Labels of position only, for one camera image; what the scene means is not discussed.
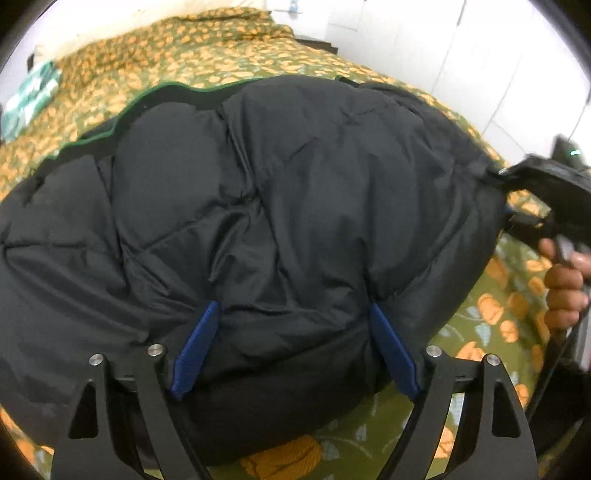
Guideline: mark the person's right hand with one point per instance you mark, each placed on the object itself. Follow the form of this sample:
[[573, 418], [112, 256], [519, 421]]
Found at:
[[563, 286]]

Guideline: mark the orange floral bed sheet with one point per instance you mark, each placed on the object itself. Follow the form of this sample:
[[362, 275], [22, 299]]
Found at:
[[184, 50]]

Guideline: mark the black puffer jacket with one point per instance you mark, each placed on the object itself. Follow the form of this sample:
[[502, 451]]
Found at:
[[258, 207]]

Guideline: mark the teal patterned cloth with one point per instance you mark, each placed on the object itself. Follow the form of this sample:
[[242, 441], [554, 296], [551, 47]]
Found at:
[[30, 97]]

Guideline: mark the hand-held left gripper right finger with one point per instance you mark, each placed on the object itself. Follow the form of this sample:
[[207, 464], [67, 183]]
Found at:
[[392, 348]]

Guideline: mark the person's right forearm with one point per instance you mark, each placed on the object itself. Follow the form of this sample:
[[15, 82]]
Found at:
[[570, 392]]

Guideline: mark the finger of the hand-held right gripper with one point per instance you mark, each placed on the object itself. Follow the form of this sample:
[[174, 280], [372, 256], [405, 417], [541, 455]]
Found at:
[[531, 173], [531, 224]]

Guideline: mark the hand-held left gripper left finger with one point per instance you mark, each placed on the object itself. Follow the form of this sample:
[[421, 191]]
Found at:
[[198, 348]]

